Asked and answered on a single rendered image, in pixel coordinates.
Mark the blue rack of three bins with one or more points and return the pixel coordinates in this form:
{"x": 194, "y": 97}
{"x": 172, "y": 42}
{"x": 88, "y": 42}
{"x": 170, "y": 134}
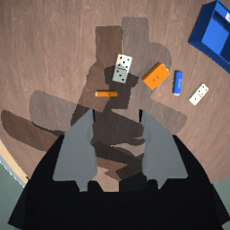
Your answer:
{"x": 211, "y": 23}

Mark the white domino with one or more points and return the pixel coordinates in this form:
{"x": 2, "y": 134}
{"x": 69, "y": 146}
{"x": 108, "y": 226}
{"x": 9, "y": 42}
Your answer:
{"x": 122, "y": 68}
{"x": 198, "y": 93}

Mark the blue aa battery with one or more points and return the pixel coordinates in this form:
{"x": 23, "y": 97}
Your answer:
{"x": 177, "y": 83}

